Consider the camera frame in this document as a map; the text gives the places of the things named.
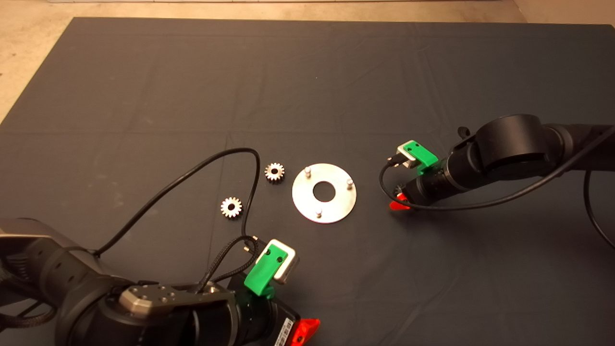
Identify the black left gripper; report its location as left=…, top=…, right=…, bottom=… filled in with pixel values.
left=226, top=275, right=321, bottom=346

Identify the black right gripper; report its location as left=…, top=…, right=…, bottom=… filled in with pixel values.
left=390, top=174, right=440, bottom=211

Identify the round metal carrier plate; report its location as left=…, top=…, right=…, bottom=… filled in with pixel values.
left=292, top=163, right=357, bottom=224

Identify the steel planetary gear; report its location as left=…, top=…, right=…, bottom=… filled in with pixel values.
left=221, top=197, right=244, bottom=219
left=264, top=162, right=285, bottom=183

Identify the dark grey table cloth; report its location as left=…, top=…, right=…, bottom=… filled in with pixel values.
left=0, top=17, right=615, bottom=346

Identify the smooth black right camera cable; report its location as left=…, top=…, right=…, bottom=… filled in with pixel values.
left=379, top=126, right=615, bottom=249

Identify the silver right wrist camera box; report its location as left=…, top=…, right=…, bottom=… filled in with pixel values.
left=395, top=144, right=418, bottom=169

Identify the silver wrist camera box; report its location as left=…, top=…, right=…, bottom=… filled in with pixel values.
left=395, top=144, right=418, bottom=169
left=255, top=239, right=300, bottom=284

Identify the green right camera mount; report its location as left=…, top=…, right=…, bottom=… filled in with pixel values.
left=401, top=140, right=439, bottom=174

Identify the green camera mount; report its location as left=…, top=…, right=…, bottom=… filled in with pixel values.
left=401, top=140, right=439, bottom=174
left=244, top=244, right=289, bottom=296

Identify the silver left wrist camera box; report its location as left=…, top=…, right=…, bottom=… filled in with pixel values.
left=255, top=239, right=300, bottom=284

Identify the green left camera mount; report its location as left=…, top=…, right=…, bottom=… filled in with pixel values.
left=244, top=244, right=289, bottom=296

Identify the braided black left arm cable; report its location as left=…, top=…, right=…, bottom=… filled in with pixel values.
left=199, top=235, right=260, bottom=294

